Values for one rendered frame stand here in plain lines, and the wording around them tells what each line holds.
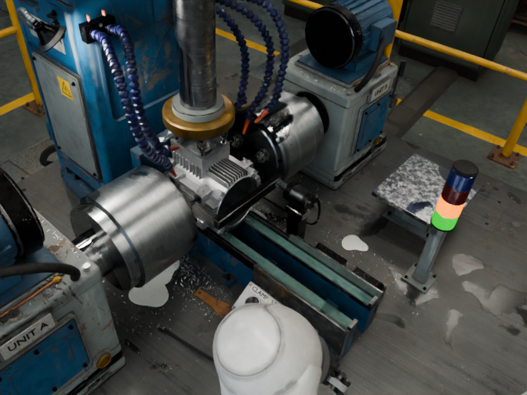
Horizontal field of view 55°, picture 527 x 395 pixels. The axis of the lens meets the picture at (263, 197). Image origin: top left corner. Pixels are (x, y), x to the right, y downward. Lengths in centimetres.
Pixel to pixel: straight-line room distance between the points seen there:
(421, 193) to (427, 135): 196
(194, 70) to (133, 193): 31
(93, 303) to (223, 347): 61
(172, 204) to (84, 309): 29
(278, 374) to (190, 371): 80
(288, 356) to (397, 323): 93
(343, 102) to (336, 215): 37
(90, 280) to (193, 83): 49
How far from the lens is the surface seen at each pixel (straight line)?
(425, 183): 167
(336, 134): 161
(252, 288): 109
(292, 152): 142
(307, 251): 137
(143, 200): 117
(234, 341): 52
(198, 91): 121
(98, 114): 134
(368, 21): 161
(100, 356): 123
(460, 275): 161
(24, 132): 355
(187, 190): 134
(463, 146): 356
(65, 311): 107
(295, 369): 53
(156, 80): 143
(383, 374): 135
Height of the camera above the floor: 195
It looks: 43 degrees down
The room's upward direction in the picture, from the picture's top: 4 degrees clockwise
